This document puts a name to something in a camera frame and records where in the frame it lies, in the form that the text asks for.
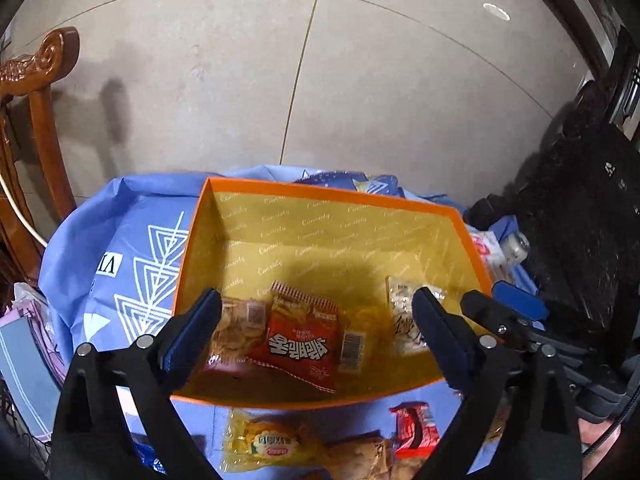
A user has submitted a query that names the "small red striped packet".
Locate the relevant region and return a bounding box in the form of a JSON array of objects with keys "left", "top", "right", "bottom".
[{"left": 389, "top": 402, "right": 442, "bottom": 461}]

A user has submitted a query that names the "orange cardboard box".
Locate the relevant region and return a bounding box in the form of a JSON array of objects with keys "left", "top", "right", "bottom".
[{"left": 170, "top": 176, "right": 493, "bottom": 408}]

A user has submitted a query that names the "white cable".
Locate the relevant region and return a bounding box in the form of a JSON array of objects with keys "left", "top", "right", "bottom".
[{"left": 0, "top": 174, "right": 49, "bottom": 250}]

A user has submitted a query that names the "pink and white packet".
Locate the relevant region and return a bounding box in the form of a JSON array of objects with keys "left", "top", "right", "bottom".
[{"left": 469, "top": 230, "right": 507, "bottom": 281}]

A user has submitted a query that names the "person's right hand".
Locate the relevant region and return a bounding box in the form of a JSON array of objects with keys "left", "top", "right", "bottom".
[{"left": 579, "top": 417, "right": 622, "bottom": 457}]

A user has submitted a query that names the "dark cabinet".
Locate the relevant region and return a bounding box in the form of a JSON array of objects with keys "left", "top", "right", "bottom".
[{"left": 500, "top": 0, "right": 640, "bottom": 136}]

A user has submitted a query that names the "black cable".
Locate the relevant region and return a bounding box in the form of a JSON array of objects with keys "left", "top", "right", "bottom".
[{"left": 582, "top": 400, "right": 628, "bottom": 457}]

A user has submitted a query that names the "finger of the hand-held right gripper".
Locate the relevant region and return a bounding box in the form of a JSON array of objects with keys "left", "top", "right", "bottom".
[
  {"left": 460, "top": 290, "right": 532, "bottom": 351},
  {"left": 491, "top": 281, "right": 549, "bottom": 322}
]

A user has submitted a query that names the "brown bread packet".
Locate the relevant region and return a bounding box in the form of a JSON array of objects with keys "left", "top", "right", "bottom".
[{"left": 322, "top": 435, "right": 403, "bottom": 480}]

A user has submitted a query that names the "clear round cookie packet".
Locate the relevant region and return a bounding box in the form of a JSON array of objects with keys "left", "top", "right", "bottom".
[{"left": 206, "top": 296, "right": 268, "bottom": 367}]

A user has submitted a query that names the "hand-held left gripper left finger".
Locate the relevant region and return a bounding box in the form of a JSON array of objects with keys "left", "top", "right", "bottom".
[{"left": 50, "top": 287, "right": 223, "bottom": 480}]

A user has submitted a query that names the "silver drink can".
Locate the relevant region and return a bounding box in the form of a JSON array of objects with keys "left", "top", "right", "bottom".
[{"left": 501, "top": 232, "right": 531, "bottom": 267}]

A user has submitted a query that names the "yellow snack packet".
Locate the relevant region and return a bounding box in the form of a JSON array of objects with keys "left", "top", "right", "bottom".
[{"left": 223, "top": 409, "right": 323, "bottom": 476}]

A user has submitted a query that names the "blue star print packet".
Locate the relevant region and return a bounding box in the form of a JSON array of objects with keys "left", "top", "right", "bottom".
[{"left": 294, "top": 170, "right": 403, "bottom": 197}]

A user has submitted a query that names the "white clear snack packet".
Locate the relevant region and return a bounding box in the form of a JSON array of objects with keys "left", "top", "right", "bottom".
[{"left": 386, "top": 275, "right": 447, "bottom": 357}]

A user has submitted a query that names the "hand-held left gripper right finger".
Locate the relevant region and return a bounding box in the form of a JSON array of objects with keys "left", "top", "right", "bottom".
[{"left": 411, "top": 285, "right": 583, "bottom": 480}]

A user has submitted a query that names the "red snack packet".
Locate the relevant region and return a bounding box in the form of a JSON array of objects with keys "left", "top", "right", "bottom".
[{"left": 247, "top": 281, "right": 340, "bottom": 393}]

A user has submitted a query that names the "blue snack packet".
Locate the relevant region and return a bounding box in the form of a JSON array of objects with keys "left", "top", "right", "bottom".
[{"left": 132, "top": 440, "right": 167, "bottom": 477}]

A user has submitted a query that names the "blue printed tablecloth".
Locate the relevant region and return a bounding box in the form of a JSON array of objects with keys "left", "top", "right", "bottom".
[{"left": 39, "top": 164, "right": 545, "bottom": 480}]

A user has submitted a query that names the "pink plastic bag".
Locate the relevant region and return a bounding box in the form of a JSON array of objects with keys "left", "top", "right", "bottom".
[{"left": 9, "top": 282, "right": 57, "bottom": 328}]

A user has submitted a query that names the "carved wooden chair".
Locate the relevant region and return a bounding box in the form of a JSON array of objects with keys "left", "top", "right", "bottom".
[{"left": 0, "top": 26, "right": 81, "bottom": 283}]

